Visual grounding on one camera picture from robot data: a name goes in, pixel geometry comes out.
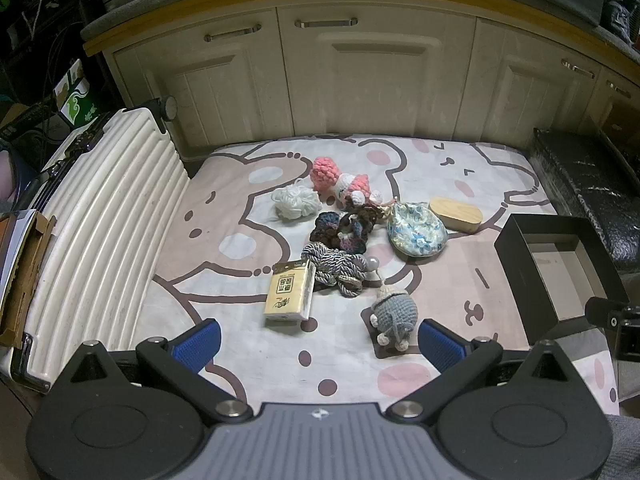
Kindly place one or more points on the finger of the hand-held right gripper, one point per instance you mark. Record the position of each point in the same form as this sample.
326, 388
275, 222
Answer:
602, 312

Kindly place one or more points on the dark crochet flower scrunchie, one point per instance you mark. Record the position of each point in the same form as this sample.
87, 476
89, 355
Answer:
340, 230

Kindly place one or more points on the white ribbed suitcase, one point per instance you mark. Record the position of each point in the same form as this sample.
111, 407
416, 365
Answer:
100, 220

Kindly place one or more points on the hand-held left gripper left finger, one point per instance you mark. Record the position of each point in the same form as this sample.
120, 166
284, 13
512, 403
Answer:
200, 342

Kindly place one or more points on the yellow tissue packet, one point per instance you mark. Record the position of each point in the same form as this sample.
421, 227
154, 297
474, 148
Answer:
290, 290

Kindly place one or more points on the black wrapped bundle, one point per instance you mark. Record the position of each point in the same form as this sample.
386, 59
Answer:
590, 190

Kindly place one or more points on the bear printed blanket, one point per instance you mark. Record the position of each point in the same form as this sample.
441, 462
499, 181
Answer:
240, 240

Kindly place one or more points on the black cardboard box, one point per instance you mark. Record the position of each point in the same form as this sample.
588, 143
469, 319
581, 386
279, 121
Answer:
555, 270

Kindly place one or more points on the pink white crochet doll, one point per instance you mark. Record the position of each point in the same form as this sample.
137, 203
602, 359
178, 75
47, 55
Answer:
355, 187

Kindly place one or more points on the blue floral fabric pouch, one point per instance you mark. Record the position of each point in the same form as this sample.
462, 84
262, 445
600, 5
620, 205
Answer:
417, 232

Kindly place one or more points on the oval wooden box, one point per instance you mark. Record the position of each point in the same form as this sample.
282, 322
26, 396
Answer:
457, 215

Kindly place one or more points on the white yarn pom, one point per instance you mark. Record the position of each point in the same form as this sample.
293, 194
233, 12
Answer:
297, 201

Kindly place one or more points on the grey crochet elephant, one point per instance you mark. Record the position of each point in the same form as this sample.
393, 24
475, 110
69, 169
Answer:
395, 315

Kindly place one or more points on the cream cabinet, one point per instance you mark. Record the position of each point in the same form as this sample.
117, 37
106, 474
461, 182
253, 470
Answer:
380, 80

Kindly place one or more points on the pink crochet ball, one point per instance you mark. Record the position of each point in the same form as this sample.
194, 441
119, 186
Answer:
326, 174

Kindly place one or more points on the green white carton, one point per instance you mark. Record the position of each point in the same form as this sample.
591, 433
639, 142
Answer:
77, 97

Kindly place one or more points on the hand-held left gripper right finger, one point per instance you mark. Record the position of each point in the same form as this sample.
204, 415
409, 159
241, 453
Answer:
437, 345

